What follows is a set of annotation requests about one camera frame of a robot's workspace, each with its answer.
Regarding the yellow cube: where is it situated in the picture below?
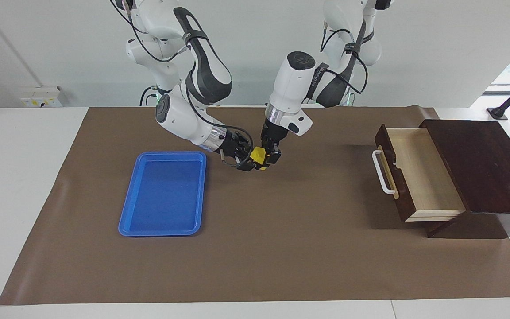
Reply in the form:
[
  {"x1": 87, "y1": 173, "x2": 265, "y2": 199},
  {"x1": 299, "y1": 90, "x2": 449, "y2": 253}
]
[{"x1": 250, "y1": 146, "x2": 268, "y2": 171}]

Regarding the wooden drawer with white handle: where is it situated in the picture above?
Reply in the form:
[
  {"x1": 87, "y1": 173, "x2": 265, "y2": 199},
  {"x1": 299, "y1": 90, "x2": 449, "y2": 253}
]
[{"x1": 372, "y1": 124, "x2": 468, "y2": 222}]

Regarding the brown table mat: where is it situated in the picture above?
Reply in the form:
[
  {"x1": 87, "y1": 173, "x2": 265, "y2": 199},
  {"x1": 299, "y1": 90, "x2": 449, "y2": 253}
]
[{"x1": 0, "y1": 105, "x2": 510, "y2": 306}]

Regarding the blue plastic tray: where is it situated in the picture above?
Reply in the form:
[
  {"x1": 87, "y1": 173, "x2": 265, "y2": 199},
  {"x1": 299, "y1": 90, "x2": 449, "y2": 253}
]
[{"x1": 118, "y1": 151, "x2": 207, "y2": 237}]

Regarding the dark wooden cabinet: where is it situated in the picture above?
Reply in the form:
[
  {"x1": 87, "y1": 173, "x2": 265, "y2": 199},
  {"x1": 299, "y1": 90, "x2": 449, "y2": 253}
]
[{"x1": 420, "y1": 119, "x2": 510, "y2": 240}]

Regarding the black base cable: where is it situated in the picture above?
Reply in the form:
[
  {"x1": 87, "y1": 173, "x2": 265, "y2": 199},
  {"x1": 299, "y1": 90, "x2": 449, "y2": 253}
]
[{"x1": 139, "y1": 86, "x2": 160, "y2": 107}]

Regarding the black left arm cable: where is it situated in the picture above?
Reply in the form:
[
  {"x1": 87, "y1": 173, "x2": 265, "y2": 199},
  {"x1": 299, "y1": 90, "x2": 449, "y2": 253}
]
[{"x1": 320, "y1": 21, "x2": 369, "y2": 95}]

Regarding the white wall socket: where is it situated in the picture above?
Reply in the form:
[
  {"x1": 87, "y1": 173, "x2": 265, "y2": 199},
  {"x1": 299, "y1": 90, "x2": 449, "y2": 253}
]
[{"x1": 19, "y1": 85, "x2": 63, "y2": 108}]

